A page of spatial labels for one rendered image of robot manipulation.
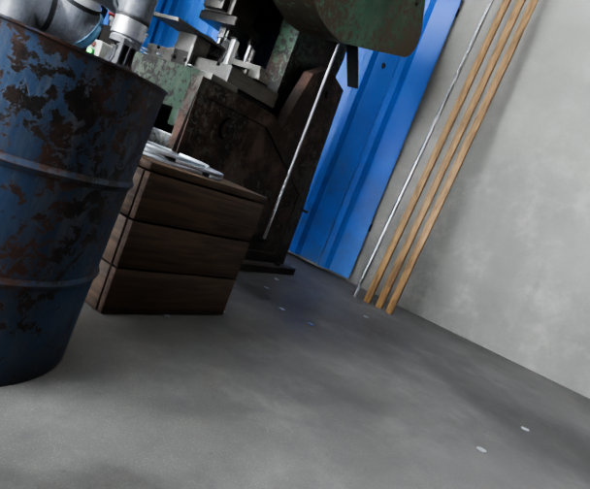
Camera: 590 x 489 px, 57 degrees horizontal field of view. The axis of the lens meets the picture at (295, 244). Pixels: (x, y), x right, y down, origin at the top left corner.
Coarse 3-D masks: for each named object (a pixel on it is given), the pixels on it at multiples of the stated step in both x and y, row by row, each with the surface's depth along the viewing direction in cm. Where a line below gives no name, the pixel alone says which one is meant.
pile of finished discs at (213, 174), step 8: (144, 152) 125; (152, 152) 125; (160, 160) 125; (168, 160) 125; (176, 160) 126; (184, 168) 127; (192, 168) 128; (200, 168) 129; (208, 176) 135; (216, 176) 135
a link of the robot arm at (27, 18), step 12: (0, 0) 143; (12, 0) 143; (24, 0) 144; (36, 0) 146; (48, 0) 147; (0, 12) 143; (12, 12) 143; (24, 12) 145; (36, 12) 147; (48, 12) 148; (36, 24) 149; (48, 24) 150
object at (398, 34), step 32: (288, 0) 174; (320, 0) 170; (352, 0) 183; (384, 0) 199; (416, 0) 218; (320, 32) 185; (352, 32) 191; (384, 32) 208; (416, 32) 228; (384, 64) 215
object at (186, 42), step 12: (168, 24) 192; (180, 24) 183; (180, 36) 194; (192, 36) 191; (204, 36) 190; (180, 48) 194; (192, 48) 191; (204, 48) 194; (216, 48) 200; (180, 60) 193; (192, 60) 192
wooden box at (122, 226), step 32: (128, 192) 116; (160, 192) 117; (192, 192) 124; (224, 192) 152; (128, 224) 115; (160, 224) 165; (192, 224) 128; (224, 224) 136; (256, 224) 146; (128, 256) 117; (160, 256) 124; (192, 256) 132; (224, 256) 141; (96, 288) 118; (128, 288) 120; (160, 288) 127; (192, 288) 136; (224, 288) 146
